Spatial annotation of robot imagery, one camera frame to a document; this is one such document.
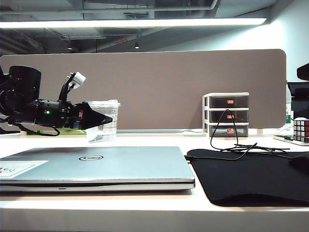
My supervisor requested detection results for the Rubik's cube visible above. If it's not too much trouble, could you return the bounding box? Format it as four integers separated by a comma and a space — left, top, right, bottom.
293, 117, 309, 143

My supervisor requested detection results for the bright green flat item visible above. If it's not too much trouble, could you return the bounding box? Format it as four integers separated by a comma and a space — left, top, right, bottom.
26, 129, 87, 135

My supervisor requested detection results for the white sticker on laptop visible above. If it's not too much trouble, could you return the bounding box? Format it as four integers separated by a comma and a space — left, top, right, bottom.
0, 160, 50, 179

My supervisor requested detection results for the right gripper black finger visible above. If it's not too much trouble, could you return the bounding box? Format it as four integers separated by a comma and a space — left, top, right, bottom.
289, 153, 309, 170

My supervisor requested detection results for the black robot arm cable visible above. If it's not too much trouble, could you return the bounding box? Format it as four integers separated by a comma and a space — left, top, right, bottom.
7, 120, 60, 137

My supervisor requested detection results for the thin black cable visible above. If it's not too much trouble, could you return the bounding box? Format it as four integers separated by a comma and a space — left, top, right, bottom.
184, 109, 290, 161

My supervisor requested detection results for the black blurry background object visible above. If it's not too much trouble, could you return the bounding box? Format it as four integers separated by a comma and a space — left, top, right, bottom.
296, 64, 309, 80

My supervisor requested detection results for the long ceiling light strip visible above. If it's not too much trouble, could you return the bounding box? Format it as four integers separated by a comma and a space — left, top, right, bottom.
0, 18, 267, 29

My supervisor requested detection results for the black smartphone silver edge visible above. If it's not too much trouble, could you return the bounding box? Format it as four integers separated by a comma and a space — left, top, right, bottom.
273, 134, 309, 146

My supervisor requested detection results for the black monitor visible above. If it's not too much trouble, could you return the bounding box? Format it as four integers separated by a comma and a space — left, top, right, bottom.
287, 82, 309, 119

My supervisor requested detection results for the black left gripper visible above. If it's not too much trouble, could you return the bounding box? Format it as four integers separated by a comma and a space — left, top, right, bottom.
57, 101, 113, 130

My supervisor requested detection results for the dark translucent drawer red handle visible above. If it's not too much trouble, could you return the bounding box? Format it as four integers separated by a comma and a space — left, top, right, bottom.
209, 125, 249, 137
209, 110, 249, 123
209, 96, 249, 108

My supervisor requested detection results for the black flat object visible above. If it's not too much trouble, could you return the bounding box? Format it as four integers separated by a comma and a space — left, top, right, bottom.
0, 127, 22, 135

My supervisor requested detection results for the closed silver Dell laptop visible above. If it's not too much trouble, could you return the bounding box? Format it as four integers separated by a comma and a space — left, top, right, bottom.
0, 145, 196, 193

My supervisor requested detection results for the grey desk divider panel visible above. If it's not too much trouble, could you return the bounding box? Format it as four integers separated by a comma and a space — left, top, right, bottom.
0, 49, 287, 131

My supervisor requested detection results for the white wrist camera black mount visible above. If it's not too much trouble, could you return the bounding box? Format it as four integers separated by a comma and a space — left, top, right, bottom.
57, 71, 86, 104

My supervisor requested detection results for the clear plastic coffee cup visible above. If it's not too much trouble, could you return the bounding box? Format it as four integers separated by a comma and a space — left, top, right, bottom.
86, 99, 121, 144

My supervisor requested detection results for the black mouse pad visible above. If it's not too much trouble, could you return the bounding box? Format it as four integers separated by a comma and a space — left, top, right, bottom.
187, 147, 309, 208

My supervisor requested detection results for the small three-drawer organizer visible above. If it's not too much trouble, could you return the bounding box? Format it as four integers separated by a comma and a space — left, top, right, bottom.
202, 92, 250, 140

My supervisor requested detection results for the silver partition base rail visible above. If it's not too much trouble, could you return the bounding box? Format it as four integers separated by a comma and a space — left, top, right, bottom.
115, 129, 208, 134

